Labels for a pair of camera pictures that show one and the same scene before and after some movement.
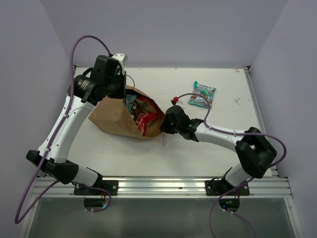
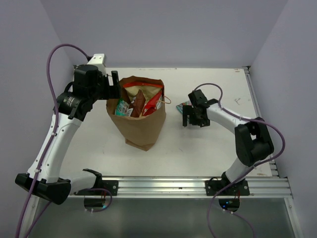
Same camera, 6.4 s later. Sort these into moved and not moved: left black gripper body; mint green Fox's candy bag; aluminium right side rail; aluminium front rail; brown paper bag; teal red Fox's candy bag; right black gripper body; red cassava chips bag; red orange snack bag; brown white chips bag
Moved: brown paper bag; teal red Fox's candy bag; red orange snack bag; right black gripper body; mint green Fox's candy bag; red cassava chips bag
Not moved: aluminium front rail; brown white chips bag; aluminium right side rail; left black gripper body
